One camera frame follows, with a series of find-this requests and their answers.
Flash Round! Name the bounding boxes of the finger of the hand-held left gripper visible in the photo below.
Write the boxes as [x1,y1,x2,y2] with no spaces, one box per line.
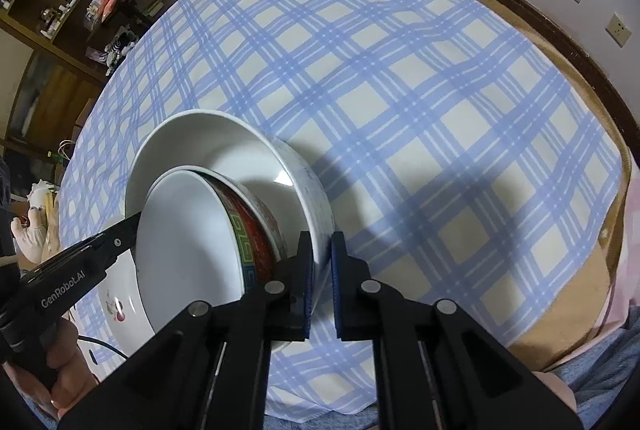
[60,211,146,263]

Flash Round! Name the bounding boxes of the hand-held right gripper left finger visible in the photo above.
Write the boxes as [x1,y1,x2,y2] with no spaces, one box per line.
[57,230,317,430]

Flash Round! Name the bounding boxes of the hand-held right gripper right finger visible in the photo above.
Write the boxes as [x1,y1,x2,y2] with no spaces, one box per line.
[330,231,583,430]

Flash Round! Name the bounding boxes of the large white cherry plate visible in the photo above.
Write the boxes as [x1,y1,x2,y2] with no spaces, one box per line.
[96,250,161,351]

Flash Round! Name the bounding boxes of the red patterned bowl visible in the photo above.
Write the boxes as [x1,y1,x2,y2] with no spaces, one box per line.
[134,167,287,336]

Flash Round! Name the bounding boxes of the large white bowl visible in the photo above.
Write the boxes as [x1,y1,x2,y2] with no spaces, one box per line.
[124,110,335,356]

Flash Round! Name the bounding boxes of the person's left hand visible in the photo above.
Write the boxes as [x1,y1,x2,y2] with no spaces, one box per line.
[10,317,101,421]

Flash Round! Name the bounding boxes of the pink and white plush toy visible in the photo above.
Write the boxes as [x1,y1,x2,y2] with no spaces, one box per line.
[10,205,56,261]

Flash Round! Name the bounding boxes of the white fluffy plush toy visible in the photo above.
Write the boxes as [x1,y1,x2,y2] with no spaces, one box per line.
[27,180,61,205]

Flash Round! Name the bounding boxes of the wooden sliding door wardrobe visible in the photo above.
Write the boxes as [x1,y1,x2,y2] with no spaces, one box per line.
[5,50,101,145]

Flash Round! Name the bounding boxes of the blue plaid cloth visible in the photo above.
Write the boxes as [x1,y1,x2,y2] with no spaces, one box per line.
[57,0,623,421]

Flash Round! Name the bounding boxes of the black cable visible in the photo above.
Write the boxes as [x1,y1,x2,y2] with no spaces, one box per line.
[75,335,131,363]

